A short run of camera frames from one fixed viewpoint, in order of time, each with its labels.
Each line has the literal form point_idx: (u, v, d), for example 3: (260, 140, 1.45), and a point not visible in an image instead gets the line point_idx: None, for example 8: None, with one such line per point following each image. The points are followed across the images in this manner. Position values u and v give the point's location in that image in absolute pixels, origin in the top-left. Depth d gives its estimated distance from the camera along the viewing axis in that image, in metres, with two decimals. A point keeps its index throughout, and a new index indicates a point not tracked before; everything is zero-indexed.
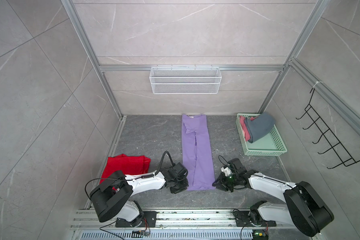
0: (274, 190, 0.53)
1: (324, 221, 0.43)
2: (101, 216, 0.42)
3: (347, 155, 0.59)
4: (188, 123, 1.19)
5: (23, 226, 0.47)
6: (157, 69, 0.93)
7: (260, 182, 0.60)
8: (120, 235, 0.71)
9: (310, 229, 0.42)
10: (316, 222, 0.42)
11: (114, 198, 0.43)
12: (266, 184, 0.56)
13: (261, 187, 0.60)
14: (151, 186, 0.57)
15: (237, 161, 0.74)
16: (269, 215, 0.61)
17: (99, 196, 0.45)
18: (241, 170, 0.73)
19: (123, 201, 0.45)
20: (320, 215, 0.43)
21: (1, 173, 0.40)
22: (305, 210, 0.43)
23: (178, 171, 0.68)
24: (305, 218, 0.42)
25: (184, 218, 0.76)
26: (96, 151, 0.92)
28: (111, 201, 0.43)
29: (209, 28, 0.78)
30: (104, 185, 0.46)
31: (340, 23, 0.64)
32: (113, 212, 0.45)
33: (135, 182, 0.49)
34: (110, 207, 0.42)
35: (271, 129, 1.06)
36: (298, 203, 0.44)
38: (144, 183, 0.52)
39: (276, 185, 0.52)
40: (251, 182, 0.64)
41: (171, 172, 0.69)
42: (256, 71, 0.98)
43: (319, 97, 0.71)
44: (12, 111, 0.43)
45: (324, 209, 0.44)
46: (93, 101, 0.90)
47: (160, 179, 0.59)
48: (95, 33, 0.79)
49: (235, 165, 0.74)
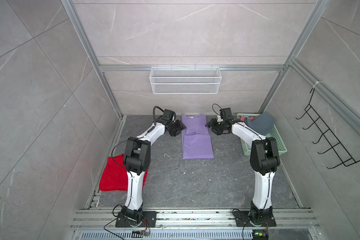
0: (247, 139, 0.65)
1: (272, 165, 0.58)
2: (141, 169, 0.58)
3: (347, 155, 0.59)
4: (188, 123, 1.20)
5: (23, 226, 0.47)
6: (157, 69, 0.92)
7: (239, 129, 0.70)
8: (120, 235, 0.71)
9: (258, 167, 0.58)
10: (264, 164, 0.57)
11: (143, 154, 0.57)
12: (243, 133, 0.67)
13: (239, 134, 0.71)
14: (157, 134, 0.69)
15: (229, 109, 0.82)
16: (258, 196, 0.66)
17: (130, 158, 0.58)
18: (229, 117, 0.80)
19: (148, 152, 0.58)
20: (271, 161, 0.58)
21: (1, 174, 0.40)
22: (261, 155, 0.57)
23: (168, 115, 0.81)
24: (258, 159, 0.57)
25: (184, 218, 0.76)
26: (95, 151, 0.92)
28: (141, 156, 0.57)
29: (209, 28, 0.78)
30: (128, 150, 0.58)
31: (340, 23, 0.64)
32: (147, 162, 0.60)
33: (147, 136, 0.60)
34: (143, 160, 0.57)
35: (271, 128, 1.06)
36: (260, 150, 0.57)
38: (153, 133, 0.64)
39: (251, 134, 0.63)
40: (233, 128, 0.74)
41: (164, 118, 0.77)
42: (257, 71, 0.98)
43: (319, 97, 0.71)
44: (12, 112, 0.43)
45: (276, 157, 0.58)
46: (93, 101, 0.90)
47: (161, 125, 0.71)
48: (95, 33, 0.79)
49: (225, 113, 0.82)
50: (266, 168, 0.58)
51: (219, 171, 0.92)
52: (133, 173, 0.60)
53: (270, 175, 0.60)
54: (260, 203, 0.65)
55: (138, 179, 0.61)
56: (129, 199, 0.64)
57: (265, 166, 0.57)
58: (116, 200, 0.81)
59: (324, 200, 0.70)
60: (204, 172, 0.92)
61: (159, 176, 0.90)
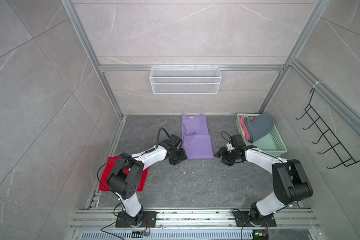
0: (266, 164, 0.57)
1: (303, 195, 0.47)
2: (124, 194, 0.47)
3: (347, 155, 0.59)
4: (188, 123, 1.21)
5: (23, 226, 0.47)
6: (157, 69, 0.93)
7: (255, 154, 0.62)
8: (120, 235, 0.71)
9: (286, 198, 0.47)
10: (294, 193, 0.46)
11: (130, 177, 0.47)
12: (259, 157, 0.60)
13: (256, 161, 0.63)
14: (155, 158, 0.61)
15: (238, 136, 0.77)
16: (264, 206, 0.62)
17: (115, 179, 0.48)
18: (241, 144, 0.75)
19: (138, 176, 0.49)
20: (301, 189, 0.47)
21: (1, 173, 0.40)
22: (286, 182, 0.47)
23: (174, 141, 0.74)
24: (284, 188, 0.46)
25: (184, 218, 0.76)
26: (95, 151, 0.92)
28: (128, 179, 0.47)
29: (209, 28, 0.78)
30: (116, 168, 0.49)
31: (340, 23, 0.64)
32: (134, 188, 0.50)
33: (142, 157, 0.53)
34: (128, 185, 0.47)
35: (271, 129, 1.06)
36: (284, 175, 0.48)
38: (150, 155, 0.56)
39: (269, 159, 0.54)
40: (247, 154, 0.67)
41: (168, 143, 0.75)
42: (257, 71, 0.98)
43: (319, 97, 0.71)
44: (13, 111, 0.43)
45: (307, 184, 0.47)
46: (93, 101, 0.90)
47: (161, 150, 0.63)
48: (95, 33, 0.79)
49: (236, 140, 0.77)
50: (295, 199, 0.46)
51: (220, 171, 0.92)
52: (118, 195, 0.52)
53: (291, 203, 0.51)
54: (265, 212, 0.63)
55: (126, 199, 0.54)
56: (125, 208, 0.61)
57: (294, 197, 0.46)
58: (116, 200, 0.81)
59: (325, 200, 0.70)
60: (205, 172, 0.92)
61: (159, 176, 0.90)
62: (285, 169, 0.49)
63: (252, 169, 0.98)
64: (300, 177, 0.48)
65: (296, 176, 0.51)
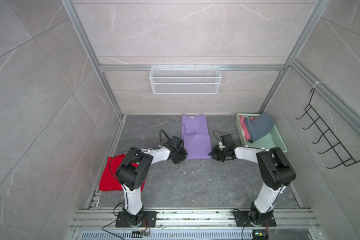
0: (253, 156, 0.61)
1: (288, 178, 0.51)
2: (132, 186, 0.50)
3: (347, 155, 0.59)
4: (188, 123, 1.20)
5: (23, 226, 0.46)
6: (156, 69, 0.92)
7: (242, 150, 0.68)
8: (120, 235, 0.71)
9: (272, 183, 0.51)
10: (278, 177, 0.50)
11: (139, 169, 0.50)
12: (248, 152, 0.64)
13: (244, 156, 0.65)
14: (161, 157, 0.66)
15: (228, 135, 0.82)
16: (262, 202, 0.63)
17: (124, 170, 0.51)
18: (230, 143, 0.81)
19: (147, 168, 0.53)
20: (284, 173, 0.51)
21: (1, 173, 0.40)
22: (270, 167, 0.52)
23: (175, 143, 0.79)
24: (270, 173, 0.51)
25: (184, 218, 0.76)
26: (95, 151, 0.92)
28: (137, 171, 0.50)
29: (209, 28, 0.78)
30: (126, 160, 0.53)
31: (340, 23, 0.64)
32: (142, 180, 0.54)
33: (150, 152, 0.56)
34: (137, 176, 0.50)
35: (271, 129, 1.06)
36: (268, 161, 0.52)
38: (158, 152, 0.61)
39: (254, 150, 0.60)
40: (236, 152, 0.72)
41: (171, 145, 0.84)
42: (257, 71, 0.98)
43: (319, 97, 0.71)
44: (12, 111, 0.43)
45: (290, 168, 0.52)
46: (93, 101, 0.90)
47: (166, 150, 0.68)
48: (95, 33, 0.79)
49: (226, 139, 0.82)
50: (281, 183, 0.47)
51: (220, 171, 0.92)
52: (126, 187, 0.54)
53: (281, 189, 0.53)
54: (263, 208, 0.64)
55: (132, 192, 0.56)
56: (126, 205, 0.63)
57: (279, 181, 0.51)
58: (116, 200, 0.81)
59: (325, 200, 0.70)
60: (204, 172, 0.92)
61: (159, 176, 0.90)
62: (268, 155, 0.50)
63: (252, 169, 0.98)
64: (283, 161, 0.53)
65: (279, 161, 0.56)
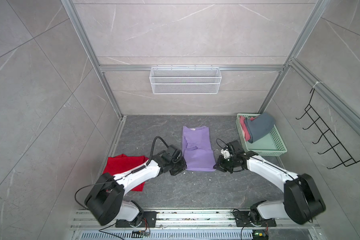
0: (273, 178, 0.52)
1: (317, 212, 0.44)
2: (100, 220, 0.42)
3: (347, 155, 0.59)
4: (190, 137, 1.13)
5: (23, 226, 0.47)
6: (156, 69, 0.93)
7: (260, 166, 0.57)
8: (120, 235, 0.71)
9: (302, 218, 0.43)
10: (310, 213, 0.43)
11: (108, 201, 0.42)
12: (264, 169, 0.55)
13: (260, 172, 0.58)
14: (144, 177, 0.55)
15: (235, 142, 0.72)
16: (268, 211, 0.61)
17: (93, 201, 0.44)
18: (239, 151, 0.71)
19: (118, 200, 0.44)
20: (315, 206, 0.44)
21: (1, 174, 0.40)
22: (301, 200, 0.44)
23: (171, 154, 0.66)
24: (300, 208, 0.43)
25: (184, 218, 0.76)
26: (95, 151, 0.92)
28: (106, 204, 0.42)
29: (209, 28, 0.78)
30: (96, 189, 0.44)
31: (340, 23, 0.64)
32: (111, 213, 0.45)
33: (127, 179, 0.47)
34: (107, 210, 0.42)
35: (271, 129, 1.06)
36: (298, 194, 0.44)
38: (137, 176, 0.50)
39: (277, 173, 0.50)
40: (249, 165, 0.62)
41: (165, 156, 0.67)
42: (256, 72, 0.98)
43: (319, 97, 0.71)
44: (12, 111, 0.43)
45: (320, 201, 0.45)
46: (93, 101, 0.90)
47: (152, 169, 0.56)
48: (95, 33, 0.79)
49: (233, 146, 0.73)
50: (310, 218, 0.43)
51: (219, 171, 0.92)
52: None
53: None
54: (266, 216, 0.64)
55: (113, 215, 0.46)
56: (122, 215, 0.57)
57: (309, 216, 0.43)
58: None
59: (324, 200, 0.71)
60: (204, 172, 0.92)
61: (159, 176, 0.90)
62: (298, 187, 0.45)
63: None
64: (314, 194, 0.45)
65: (309, 193, 0.47)
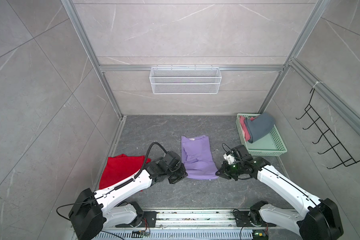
0: (289, 197, 0.48)
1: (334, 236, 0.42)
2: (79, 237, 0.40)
3: (347, 155, 0.59)
4: (189, 149, 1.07)
5: (23, 226, 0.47)
6: (156, 69, 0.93)
7: (274, 183, 0.52)
8: (120, 235, 0.71)
9: None
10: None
11: (85, 222, 0.40)
12: (280, 186, 0.50)
13: (272, 185, 0.54)
14: (134, 190, 0.52)
15: (242, 147, 0.66)
16: (270, 217, 0.61)
17: (74, 218, 0.43)
18: (246, 158, 0.65)
19: (98, 221, 0.42)
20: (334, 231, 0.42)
21: (1, 173, 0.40)
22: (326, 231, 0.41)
23: (169, 162, 0.61)
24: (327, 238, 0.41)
25: (184, 218, 0.76)
26: (95, 151, 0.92)
28: (84, 224, 0.40)
29: (209, 28, 0.78)
30: (77, 206, 0.42)
31: (340, 23, 0.64)
32: (91, 231, 0.43)
33: (108, 196, 0.44)
34: (83, 230, 0.40)
35: (271, 129, 1.06)
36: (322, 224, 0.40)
38: (121, 192, 0.46)
39: (296, 195, 0.46)
40: (260, 176, 0.57)
41: (162, 164, 0.61)
42: (256, 71, 0.98)
43: (319, 97, 0.71)
44: (13, 111, 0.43)
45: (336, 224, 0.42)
46: (93, 101, 0.90)
47: (142, 182, 0.52)
48: (95, 33, 0.79)
49: (240, 152, 0.66)
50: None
51: None
52: None
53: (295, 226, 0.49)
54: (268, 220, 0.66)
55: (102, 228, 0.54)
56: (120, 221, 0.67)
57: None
58: None
59: None
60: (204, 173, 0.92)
61: None
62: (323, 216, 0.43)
63: None
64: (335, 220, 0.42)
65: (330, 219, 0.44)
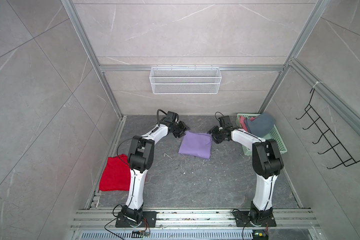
0: (248, 143, 0.64)
1: (276, 168, 0.56)
2: (144, 168, 0.61)
3: (347, 155, 0.59)
4: (188, 141, 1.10)
5: (23, 226, 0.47)
6: (157, 69, 0.93)
7: (239, 135, 0.70)
8: (120, 235, 0.71)
9: (261, 171, 0.56)
10: (269, 166, 0.55)
11: (147, 153, 0.59)
12: (243, 137, 0.67)
13: (239, 140, 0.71)
14: (161, 135, 0.72)
15: (227, 117, 0.83)
16: (259, 198, 0.65)
17: (134, 156, 0.60)
18: (228, 125, 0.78)
19: (152, 151, 0.61)
20: (274, 163, 0.56)
21: (1, 174, 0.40)
22: (265, 158, 0.55)
23: (171, 117, 0.84)
24: (261, 163, 0.55)
25: (184, 218, 0.76)
26: (95, 151, 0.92)
28: (146, 155, 0.59)
29: (209, 28, 0.78)
30: (132, 148, 0.60)
31: (339, 23, 0.64)
32: (150, 162, 0.62)
33: (151, 136, 0.62)
34: (148, 158, 0.59)
35: (271, 129, 1.06)
36: (262, 152, 0.56)
38: (157, 133, 0.67)
39: (251, 138, 0.62)
40: (233, 135, 0.74)
41: (167, 120, 0.79)
42: (257, 72, 0.98)
43: (319, 97, 0.71)
44: (13, 111, 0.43)
45: (279, 159, 0.56)
46: (93, 101, 0.90)
47: (165, 127, 0.74)
48: (95, 33, 0.79)
49: (224, 120, 0.83)
50: (269, 171, 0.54)
51: (220, 171, 0.92)
52: (136, 172, 0.61)
53: (272, 178, 0.59)
54: (261, 204, 0.65)
55: (140, 177, 0.62)
56: (130, 197, 0.65)
57: (268, 169, 0.55)
58: (116, 200, 0.81)
59: (325, 200, 0.70)
60: (205, 172, 0.92)
61: (159, 176, 0.90)
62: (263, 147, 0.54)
63: (252, 169, 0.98)
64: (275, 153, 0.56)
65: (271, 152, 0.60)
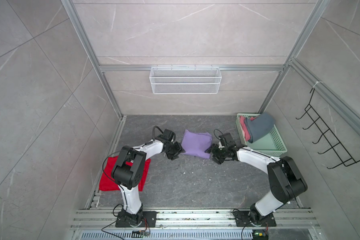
0: (260, 164, 0.56)
1: (300, 191, 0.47)
2: (130, 184, 0.50)
3: (347, 155, 0.59)
4: (188, 141, 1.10)
5: (23, 226, 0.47)
6: (157, 69, 0.92)
7: (247, 155, 0.62)
8: (120, 235, 0.71)
9: (285, 197, 0.47)
10: (292, 191, 0.47)
11: (134, 167, 0.50)
12: (252, 157, 0.60)
13: (248, 160, 0.63)
14: (154, 150, 0.66)
15: (229, 135, 0.76)
16: (264, 206, 0.62)
17: (119, 171, 0.51)
18: (230, 144, 0.75)
19: (142, 165, 0.53)
20: (297, 185, 0.48)
21: (1, 173, 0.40)
22: (285, 181, 0.47)
23: (168, 135, 0.79)
24: (282, 187, 0.47)
25: (184, 218, 0.76)
26: (95, 151, 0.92)
28: (133, 169, 0.50)
29: (209, 28, 0.78)
30: (120, 160, 0.52)
31: (340, 23, 0.64)
32: (138, 177, 0.53)
33: (143, 149, 0.55)
34: (134, 174, 0.50)
35: (271, 128, 1.06)
36: (280, 174, 0.48)
38: (150, 147, 0.61)
39: (262, 158, 0.55)
40: (239, 155, 0.67)
41: (163, 137, 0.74)
42: (257, 71, 0.98)
43: (319, 97, 0.71)
44: (13, 111, 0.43)
45: (302, 180, 0.48)
46: (93, 101, 0.90)
47: (159, 142, 0.68)
48: (95, 33, 0.79)
49: (226, 139, 0.76)
50: (293, 197, 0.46)
51: (220, 171, 0.92)
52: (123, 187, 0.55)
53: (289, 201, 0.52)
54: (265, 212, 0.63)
55: (130, 192, 0.56)
56: (126, 205, 0.63)
57: (292, 194, 0.47)
58: (116, 200, 0.81)
59: (325, 200, 0.70)
60: (205, 172, 0.92)
61: (159, 176, 0.90)
62: (280, 168, 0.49)
63: (252, 169, 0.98)
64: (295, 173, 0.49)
65: (291, 173, 0.52)
